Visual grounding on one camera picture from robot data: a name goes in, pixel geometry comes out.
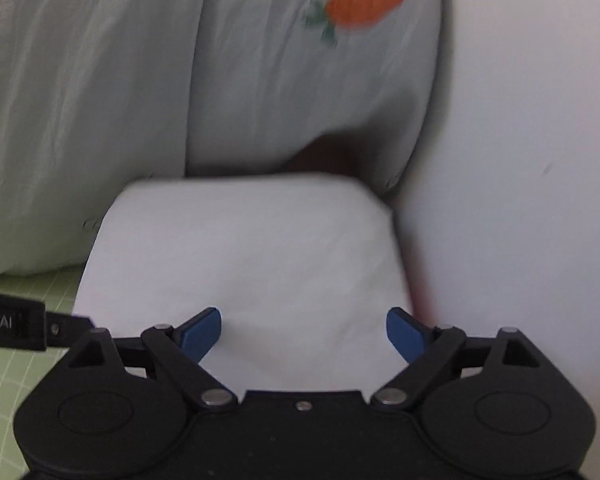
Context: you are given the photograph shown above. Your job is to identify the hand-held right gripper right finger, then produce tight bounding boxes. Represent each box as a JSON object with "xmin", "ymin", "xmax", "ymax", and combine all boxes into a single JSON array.
[{"xmin": 370, "ymin": 307, "xmax": 544, "ymax": 411}]

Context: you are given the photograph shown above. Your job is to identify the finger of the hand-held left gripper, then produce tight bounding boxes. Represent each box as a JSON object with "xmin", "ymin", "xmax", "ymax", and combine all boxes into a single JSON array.
[{"xmin": 45, "ymin": 311, "xmax": 94, "ymax": 349}]

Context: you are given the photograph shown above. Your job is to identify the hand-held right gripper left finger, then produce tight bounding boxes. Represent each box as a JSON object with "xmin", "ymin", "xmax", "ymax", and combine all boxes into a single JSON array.
[{"xmin": 67, "ymin": 307, "xmax": 239, "ymax": 414}]

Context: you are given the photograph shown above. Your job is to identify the white pants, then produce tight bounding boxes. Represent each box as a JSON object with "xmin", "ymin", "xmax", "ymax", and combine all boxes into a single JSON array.
[{"xmin": 72, "ymin": 172, "xmax": 416, "ymax": 393}]

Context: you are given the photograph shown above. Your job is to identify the green grid cutting mat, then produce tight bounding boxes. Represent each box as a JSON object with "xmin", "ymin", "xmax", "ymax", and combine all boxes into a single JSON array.
[{"xmin": 0, "ymin": 266, "xmax": 87, "ymax": 480}]

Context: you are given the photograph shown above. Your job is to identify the pale green carrot print quilt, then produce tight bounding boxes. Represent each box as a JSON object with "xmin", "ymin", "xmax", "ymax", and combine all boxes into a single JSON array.
[{"xmin": 0, "ymin": 0, "xmax": 453, "ymax": 281}]

